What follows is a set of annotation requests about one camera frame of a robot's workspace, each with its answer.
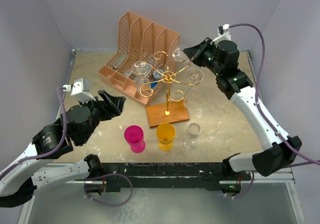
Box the blue round lid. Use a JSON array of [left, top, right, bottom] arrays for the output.
[[150, 82, 158, 89]]

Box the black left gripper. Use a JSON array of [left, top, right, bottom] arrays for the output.
[[79, 89, 126, 144]]

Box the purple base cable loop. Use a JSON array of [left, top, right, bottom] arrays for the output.
[[83, 171, 134, 207]]

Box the clear flute wine glass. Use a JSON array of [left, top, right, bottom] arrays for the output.
[[184, 68, 204, 105]]

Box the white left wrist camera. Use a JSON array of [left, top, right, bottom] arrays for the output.
[[62, 78, 95, 104]]

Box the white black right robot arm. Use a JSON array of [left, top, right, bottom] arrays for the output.
[[183, 38, 302, 180]]

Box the blue white patterned tin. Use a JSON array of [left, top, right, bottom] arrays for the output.
[[152, 69, 164, 81]]

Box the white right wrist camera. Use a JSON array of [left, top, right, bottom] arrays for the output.
[[213, 24, 231, 46]]

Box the orange plastic file organizer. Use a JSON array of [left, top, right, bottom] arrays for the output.
[[98, 11, 180, 107]]

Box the silver table frame rail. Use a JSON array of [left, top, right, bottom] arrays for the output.
[[17, 48, 306, 224]]

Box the clear round wine glass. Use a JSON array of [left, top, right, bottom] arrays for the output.
[[172, 45, 190, 71]]

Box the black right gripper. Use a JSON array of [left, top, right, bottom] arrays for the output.
[[184, 37, 223, 76]]

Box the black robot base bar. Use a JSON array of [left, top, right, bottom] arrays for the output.
[[74, 161, 252, 193]]

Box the pink plastic goblet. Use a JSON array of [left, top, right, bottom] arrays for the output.
[[124, 125, 146, 154]]

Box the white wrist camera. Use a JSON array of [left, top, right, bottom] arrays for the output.
[[213, 24, 231, 46], [62, 78, 95, 104]]

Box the clear tall wine glass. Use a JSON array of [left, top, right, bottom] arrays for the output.
[[131, 60, 152, 97]]

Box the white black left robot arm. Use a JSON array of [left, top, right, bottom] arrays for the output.
[[0, 90, 126, 208]]

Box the clear lying wine glass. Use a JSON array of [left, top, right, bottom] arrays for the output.
[[181, 122, 201, 152]]

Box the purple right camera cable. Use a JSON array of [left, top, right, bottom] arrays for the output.
[[228, 23, 320, 169]]

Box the yellow plastic goblet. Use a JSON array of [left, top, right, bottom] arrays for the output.
[[156, 123, 176, 152]]

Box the gold wire wine glass rack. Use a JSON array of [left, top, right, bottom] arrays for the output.
[[137, 61, 193, 129]]

